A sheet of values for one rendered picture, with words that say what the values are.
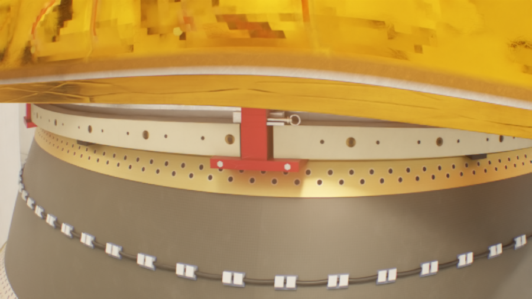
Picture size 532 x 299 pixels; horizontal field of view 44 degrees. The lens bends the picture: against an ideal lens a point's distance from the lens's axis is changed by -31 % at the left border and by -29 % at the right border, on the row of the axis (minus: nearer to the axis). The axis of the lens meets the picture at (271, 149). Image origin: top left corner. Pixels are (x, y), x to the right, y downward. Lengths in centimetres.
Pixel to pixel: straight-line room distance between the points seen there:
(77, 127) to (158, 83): 26
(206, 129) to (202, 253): 19
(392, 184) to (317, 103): 21
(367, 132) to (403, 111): 14
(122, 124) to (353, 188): 38
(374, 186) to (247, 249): 21
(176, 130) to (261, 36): 22
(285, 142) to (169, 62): 21
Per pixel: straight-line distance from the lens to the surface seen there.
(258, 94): 124
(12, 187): 558
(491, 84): 111
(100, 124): 145
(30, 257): 173
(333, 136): 129
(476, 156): 137
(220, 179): 137
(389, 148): 130
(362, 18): 115
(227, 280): 132
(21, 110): 952
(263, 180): 135
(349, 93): 119
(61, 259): 158
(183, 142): 135
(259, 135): 129
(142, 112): 145
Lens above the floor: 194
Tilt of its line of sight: 12 degrees down
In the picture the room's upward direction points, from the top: 1 degrees counter-clockwise
